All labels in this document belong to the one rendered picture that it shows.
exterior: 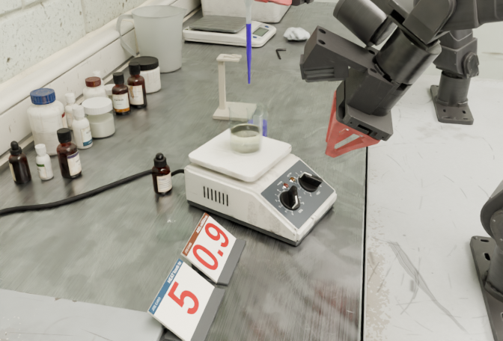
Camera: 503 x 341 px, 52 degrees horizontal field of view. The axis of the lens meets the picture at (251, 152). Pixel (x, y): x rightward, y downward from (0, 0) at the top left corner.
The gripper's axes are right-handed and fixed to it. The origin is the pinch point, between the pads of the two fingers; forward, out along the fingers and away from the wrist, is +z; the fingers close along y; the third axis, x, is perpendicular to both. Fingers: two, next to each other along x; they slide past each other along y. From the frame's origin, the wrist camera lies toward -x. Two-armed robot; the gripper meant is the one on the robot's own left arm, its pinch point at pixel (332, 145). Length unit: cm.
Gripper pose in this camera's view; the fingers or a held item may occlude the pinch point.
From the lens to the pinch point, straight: 72.8
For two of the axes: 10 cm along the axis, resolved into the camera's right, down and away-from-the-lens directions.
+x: 9.0, 3.8, 2.0
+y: -1.3, 6.8, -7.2
